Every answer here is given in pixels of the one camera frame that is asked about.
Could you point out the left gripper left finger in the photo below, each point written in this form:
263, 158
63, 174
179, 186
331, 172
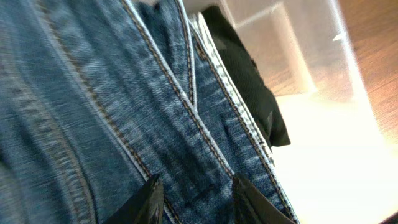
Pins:
146, 206

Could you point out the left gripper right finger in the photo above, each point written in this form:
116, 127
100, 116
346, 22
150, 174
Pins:
251, 207

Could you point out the large black garment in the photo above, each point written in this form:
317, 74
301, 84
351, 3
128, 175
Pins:
244, 73

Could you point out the dark blue jeans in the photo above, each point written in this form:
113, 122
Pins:
98, 96

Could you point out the clear plastic storage container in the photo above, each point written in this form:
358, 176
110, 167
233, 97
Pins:
337, 168

